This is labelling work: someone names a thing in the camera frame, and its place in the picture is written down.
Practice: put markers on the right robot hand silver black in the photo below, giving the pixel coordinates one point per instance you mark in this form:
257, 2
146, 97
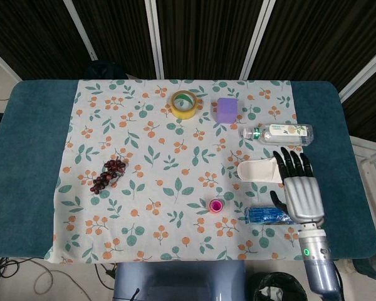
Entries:
304, 200

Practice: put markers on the pink plastic cup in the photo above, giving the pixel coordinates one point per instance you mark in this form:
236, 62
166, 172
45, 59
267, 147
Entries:
216, 205

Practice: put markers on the large orange plastic cup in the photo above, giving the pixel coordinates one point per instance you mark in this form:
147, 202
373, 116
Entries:
216, 213

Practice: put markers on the blue cardboard box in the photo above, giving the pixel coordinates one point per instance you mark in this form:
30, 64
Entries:
266, 215

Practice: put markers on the white disposable slipper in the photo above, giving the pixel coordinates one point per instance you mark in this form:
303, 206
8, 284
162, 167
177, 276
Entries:
257, 171

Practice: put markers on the clear plastic water bottle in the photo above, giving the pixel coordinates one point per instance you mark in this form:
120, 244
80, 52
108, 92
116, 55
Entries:
282, 135

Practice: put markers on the white metal rack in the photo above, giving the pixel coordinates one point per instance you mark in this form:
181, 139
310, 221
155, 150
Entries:
371, 155

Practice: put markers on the black trash bag bin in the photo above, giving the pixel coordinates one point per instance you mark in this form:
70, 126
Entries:
282, 287

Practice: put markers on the purple foam block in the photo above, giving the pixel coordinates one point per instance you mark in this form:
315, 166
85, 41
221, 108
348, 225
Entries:
227, 111

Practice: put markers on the yellow packing tape roll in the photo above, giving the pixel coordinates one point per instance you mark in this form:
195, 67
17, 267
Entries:
183, 109

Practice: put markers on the blue-grey robot torso base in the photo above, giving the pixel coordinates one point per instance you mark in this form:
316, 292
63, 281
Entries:
175, 282

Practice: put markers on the floral patterned tablecloth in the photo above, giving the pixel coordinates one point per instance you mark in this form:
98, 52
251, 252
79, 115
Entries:
144, 141

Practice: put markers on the dark red grape bunch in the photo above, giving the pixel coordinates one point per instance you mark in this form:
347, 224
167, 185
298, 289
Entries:
108, 175

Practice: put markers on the dark chair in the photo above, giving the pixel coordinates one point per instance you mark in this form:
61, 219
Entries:
105, 70

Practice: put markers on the teal table cover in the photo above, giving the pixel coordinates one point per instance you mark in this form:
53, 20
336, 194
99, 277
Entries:
28, 156

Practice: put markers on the white partition frame post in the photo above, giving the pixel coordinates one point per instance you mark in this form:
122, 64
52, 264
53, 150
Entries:
3, 62
155, 37
80, 29
257, 40
363, 73

